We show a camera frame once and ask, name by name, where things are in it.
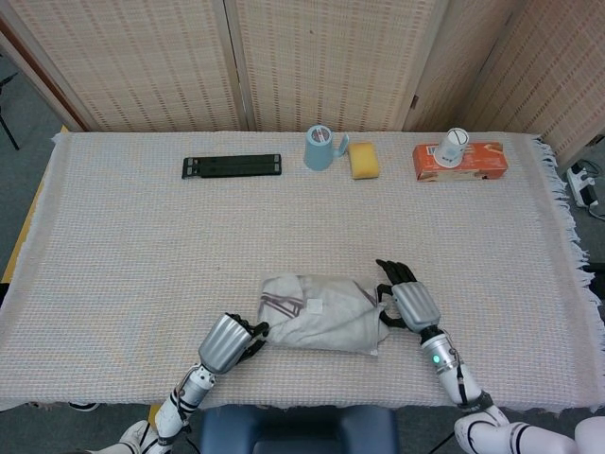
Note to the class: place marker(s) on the light blue plastic mug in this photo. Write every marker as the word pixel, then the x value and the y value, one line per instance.
pixel 316 153

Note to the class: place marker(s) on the white cloth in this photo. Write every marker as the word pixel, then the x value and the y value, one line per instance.
pixel 314 306

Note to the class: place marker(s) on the woven bamboo folding screen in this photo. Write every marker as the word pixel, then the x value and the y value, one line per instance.
pixel 142 61

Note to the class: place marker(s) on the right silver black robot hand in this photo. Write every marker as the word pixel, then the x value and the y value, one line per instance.
pixel 416 305

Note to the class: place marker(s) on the black chair leg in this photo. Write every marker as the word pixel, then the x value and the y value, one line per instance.
pixel 9 132

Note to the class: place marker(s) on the grey clothes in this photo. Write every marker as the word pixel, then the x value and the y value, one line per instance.
pixel 331 331

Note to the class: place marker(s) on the white power strip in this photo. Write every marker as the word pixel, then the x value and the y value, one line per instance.
pixel 583 182

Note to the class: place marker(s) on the orange tissue box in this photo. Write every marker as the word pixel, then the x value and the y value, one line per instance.
pixel 482 162

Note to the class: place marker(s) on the white paper cup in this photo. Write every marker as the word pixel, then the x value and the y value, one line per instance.
pixel 451 146

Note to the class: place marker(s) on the black rack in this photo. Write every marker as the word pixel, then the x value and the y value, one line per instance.
pixel 231 166

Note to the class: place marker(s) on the yellow sponge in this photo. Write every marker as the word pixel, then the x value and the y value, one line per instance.
pixel 364 162

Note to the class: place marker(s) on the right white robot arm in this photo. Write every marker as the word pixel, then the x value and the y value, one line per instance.
pixel 446 373

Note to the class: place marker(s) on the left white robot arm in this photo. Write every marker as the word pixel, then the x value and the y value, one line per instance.
pixel 189 392

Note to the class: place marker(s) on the woven beige tablecloth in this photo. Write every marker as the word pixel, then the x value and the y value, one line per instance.
pixel 142 246

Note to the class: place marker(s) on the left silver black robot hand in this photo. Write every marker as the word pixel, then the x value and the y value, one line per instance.
pixel 224 343

